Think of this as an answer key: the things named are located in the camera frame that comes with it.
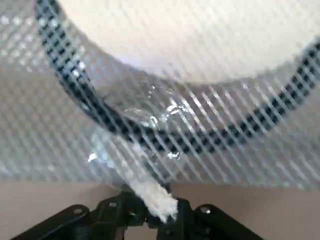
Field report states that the wire gauze with white centre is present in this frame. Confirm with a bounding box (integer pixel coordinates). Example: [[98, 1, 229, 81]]
[[0, 0, 320, 187]]

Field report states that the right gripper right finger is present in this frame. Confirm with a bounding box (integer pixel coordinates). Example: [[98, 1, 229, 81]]
[[149, 197, 266, 240]]

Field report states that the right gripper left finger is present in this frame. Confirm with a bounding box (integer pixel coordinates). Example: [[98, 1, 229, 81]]
[[8, 184, 152, 240]]

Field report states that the clear glass alcohol lamp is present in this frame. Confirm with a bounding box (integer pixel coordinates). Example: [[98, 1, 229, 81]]
[[87, 82, 192, 224]]

